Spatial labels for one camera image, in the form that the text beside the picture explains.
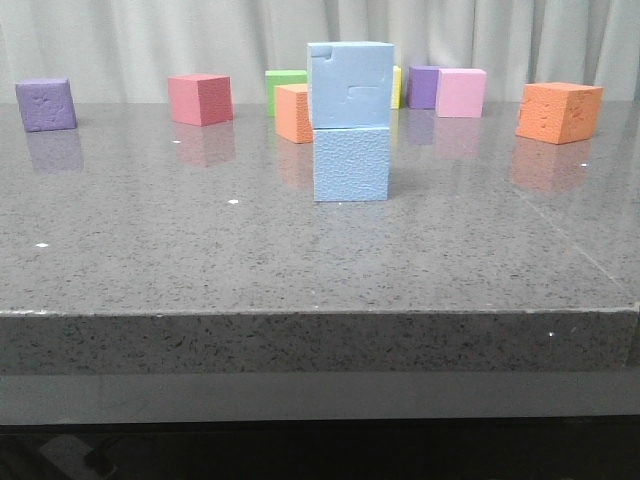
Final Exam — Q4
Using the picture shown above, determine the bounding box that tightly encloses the yellow foam block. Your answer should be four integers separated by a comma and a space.
391, 65, 402, 109

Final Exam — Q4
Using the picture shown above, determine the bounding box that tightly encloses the purple foam block right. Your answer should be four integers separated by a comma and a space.
406, 65, 442, 109

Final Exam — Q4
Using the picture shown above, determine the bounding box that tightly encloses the white curtain backdrop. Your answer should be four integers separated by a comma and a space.
1, 1, 639, 103

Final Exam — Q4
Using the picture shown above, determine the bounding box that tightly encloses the orange foam block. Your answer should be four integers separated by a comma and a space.
275, 83, 313, 144
515, 82, 604, 145

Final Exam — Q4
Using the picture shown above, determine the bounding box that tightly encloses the purple foam block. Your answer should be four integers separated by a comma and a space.
406, 65, 442, 109
15, 78, 77, 132

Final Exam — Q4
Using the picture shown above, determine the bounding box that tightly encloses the red foam block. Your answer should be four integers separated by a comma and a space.
167, 74, 234, 126

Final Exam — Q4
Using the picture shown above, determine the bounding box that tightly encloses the blue foam block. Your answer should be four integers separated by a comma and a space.
313, 127, 391, 202
307, 41, 395, 129

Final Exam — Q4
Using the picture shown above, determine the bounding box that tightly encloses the green foam block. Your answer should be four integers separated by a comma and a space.
265, 69, 307, 117

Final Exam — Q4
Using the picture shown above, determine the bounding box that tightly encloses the orange foam block centre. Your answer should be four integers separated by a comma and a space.
275, 83, 313, 144

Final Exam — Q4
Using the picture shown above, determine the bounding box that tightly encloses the pink foam block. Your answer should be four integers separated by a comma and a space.
435, 68, 487, 118

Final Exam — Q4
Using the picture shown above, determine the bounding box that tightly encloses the orange foam block right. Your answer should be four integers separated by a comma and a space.
515, 82, 604, 145

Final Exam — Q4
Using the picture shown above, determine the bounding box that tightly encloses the purple foam block left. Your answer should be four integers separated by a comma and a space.
15, 78, 77, 132

